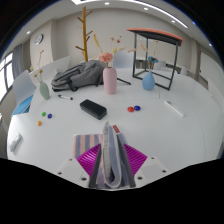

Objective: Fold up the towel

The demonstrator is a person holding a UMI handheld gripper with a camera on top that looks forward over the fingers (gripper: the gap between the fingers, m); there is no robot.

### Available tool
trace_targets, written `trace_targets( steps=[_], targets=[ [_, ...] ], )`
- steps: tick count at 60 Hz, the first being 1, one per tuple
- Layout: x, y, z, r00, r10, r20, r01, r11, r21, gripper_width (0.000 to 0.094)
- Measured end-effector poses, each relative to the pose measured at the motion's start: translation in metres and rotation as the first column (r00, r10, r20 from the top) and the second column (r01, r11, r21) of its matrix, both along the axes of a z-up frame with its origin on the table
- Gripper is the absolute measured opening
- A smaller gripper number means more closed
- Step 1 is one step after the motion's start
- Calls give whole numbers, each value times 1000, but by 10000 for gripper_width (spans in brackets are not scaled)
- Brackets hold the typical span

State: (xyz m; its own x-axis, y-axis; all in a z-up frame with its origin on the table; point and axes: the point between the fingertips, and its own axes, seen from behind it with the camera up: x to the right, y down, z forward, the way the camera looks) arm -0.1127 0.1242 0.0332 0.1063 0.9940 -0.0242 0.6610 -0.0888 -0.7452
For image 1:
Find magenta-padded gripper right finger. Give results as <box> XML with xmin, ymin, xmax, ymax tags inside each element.
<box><xmin>116</xmin><ymin>134</ymin><xmax>170</xmax><ymax>188</ymax></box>

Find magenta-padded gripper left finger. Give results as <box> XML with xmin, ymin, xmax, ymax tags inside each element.
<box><xmin>55</xmin><ymin>143</ymin><xmax>103</xmax><ymax>189</ymax></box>

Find grey striped towel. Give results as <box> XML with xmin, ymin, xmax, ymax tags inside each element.
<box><xmin>72</xmin><ymin>120</ymin><xmax>134</xmax><ymax>190</ymax></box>

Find black rectangular case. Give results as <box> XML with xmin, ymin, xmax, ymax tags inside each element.
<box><xmin>79</xmin><ymin>98</ymin><xmax>108</xmax><ymax>121</ymax></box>

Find black and white marker pen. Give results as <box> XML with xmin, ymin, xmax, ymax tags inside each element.
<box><xmin>57</xmin><ymin>94</ymin><xmax>74</xmax><ymax>101</ymax></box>

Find white remote control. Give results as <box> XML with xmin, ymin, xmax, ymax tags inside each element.
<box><xmin>8</xmin><ymin>132</ymin><xmax>23</xmax><ymax>154</ymax></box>

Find blue vase with flowers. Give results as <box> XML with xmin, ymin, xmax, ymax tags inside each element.
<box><xmin>138</xmin><ymin>41</ymin><xmax>161</xmax><ymax>92</ymax></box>

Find pink vase with flowers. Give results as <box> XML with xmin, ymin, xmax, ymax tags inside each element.
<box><xmin>93</xmin><ymin>34</ymin><xmax>128</xmax><ymax>95</ymax></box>

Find green vase with dried stems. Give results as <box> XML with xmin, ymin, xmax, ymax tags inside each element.
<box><xmin>31</xmin><ymin>49</ymin><xmax>51</xmax><ymax>101</ymax></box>

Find grey backpack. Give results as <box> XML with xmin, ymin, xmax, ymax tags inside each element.
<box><xmin>50</xmin><ymin>59</ymin><xmax>106</xmax><ymax>92</ymax></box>

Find white chair with blue seat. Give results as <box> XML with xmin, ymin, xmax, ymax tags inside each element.
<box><xmin>11</xmin><ymin>69</ymin><xmax>37</xmax><ymax>116</ymax></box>

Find white plain chair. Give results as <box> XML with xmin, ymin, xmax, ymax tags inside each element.
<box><xmin>113</xmin><ymin>49</ymin><xmax>136</xmax><ymax>69</ymax></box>

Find window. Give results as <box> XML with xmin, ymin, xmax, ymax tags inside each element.
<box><xmin>0</xmin><ymin>52</ymin><xmax>14</xmax><ymax>101</ymax></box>

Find grey curtain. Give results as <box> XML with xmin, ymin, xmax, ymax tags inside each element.
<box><xmin>12</xmin><ymin>43</ymin><xmax>26</xmax><ymax>79</ymax></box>

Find wooden coat rack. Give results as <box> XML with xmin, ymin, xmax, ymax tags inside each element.
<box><xmin>75</xmin><ymin>6</ymin><xmax>94</xmax><ymax>63</ymax></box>

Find round ceiling spotlights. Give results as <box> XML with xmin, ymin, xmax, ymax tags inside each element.
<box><xmin>25</xmin><ymin>1</ymin><xmax>213</xmax><ymax>48</ymax></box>

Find long ceiling light strip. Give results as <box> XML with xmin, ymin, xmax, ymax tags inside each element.
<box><xmin>71</xmin><ymin>0</ymin><xmax>189</xmax><ymax>29</ymax></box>

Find black frame stand orange top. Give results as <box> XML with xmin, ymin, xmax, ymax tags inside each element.
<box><xmin>126</xmin><ymin>27</ymin><xmax>184</xmax><ymax>91</ymax></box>

